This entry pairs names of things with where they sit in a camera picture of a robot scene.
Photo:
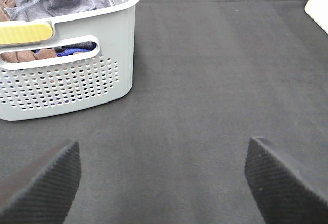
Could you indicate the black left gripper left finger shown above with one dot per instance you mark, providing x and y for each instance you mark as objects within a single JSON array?
[{"x": 43, "y": 191}]

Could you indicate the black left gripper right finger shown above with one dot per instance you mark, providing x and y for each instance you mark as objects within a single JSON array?
[{"x": 285, "y": 189}]

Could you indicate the grey-blue towel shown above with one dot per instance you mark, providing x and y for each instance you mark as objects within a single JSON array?
[{"x": 30, "y": 10}]

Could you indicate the brown towel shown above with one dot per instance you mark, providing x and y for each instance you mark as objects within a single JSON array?
[{"x": 22, "y": 56}]

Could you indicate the blue towel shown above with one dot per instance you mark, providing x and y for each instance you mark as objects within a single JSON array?
[{"x": 69, "y": 49}]

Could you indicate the grey perforated laundry basket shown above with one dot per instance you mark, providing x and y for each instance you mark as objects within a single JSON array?
[{"x": 70, "y": 83}]

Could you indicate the white storage bin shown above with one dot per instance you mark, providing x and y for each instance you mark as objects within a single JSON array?
[{"x": 317, "y": 11}]

